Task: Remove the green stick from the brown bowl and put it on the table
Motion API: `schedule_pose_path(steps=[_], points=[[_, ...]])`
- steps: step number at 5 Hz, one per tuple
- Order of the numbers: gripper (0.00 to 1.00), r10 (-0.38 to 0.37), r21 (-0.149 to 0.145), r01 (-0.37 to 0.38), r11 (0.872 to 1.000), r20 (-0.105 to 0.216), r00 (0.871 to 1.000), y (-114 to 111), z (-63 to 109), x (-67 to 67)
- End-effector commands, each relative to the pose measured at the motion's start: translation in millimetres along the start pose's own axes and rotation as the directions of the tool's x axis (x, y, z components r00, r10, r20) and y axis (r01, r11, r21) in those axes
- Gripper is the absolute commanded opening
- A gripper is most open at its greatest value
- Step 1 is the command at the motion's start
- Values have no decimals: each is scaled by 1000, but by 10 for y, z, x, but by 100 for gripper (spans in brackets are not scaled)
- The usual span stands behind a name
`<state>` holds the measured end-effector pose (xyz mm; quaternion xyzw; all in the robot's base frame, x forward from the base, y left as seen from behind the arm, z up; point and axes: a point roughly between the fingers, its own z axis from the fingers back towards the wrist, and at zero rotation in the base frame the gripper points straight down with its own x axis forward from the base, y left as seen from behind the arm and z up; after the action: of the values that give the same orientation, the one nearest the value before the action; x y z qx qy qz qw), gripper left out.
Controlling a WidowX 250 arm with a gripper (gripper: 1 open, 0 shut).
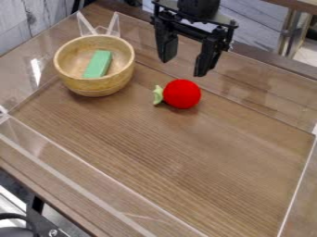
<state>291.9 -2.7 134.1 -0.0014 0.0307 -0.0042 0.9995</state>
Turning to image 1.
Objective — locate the light wooden bowl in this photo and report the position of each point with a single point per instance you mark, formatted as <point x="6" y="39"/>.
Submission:
<point x="70" y="60"/>

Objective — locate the black table frame bracket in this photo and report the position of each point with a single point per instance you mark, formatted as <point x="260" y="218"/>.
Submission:
<point x="45" y="228"/>

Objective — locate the clear acrylic tray barrier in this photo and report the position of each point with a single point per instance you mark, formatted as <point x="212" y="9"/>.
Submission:
<point x="140" y="170"/>

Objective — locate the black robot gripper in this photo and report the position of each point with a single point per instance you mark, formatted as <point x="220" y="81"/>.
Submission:
<point x="195" y="19"/>

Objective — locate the green rectangular block stick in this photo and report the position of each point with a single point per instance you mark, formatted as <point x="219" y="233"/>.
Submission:
<point x="99" y="64"/>

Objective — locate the metal table leg background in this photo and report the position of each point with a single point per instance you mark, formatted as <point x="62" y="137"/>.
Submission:
<point x="292" y="32"/>

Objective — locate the red toy tomato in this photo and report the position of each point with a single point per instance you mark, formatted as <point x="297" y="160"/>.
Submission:
<point x="180" y="94"/>

